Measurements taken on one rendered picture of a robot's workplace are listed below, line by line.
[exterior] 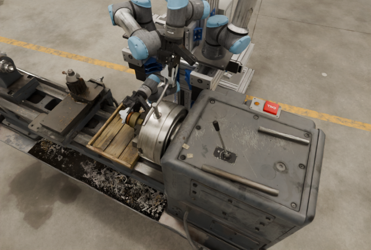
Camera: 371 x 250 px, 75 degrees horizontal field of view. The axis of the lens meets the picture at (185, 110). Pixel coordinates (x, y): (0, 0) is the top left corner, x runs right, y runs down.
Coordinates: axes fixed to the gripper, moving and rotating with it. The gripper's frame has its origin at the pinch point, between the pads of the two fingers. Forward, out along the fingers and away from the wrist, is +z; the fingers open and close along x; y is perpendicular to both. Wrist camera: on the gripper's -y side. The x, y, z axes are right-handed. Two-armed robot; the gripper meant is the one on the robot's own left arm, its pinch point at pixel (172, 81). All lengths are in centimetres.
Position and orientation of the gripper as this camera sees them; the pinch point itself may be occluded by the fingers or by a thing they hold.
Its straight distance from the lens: 108.0
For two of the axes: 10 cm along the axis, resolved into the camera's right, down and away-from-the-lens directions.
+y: -9.1, -3.4, 2.6
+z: -1.5, 8.2, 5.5
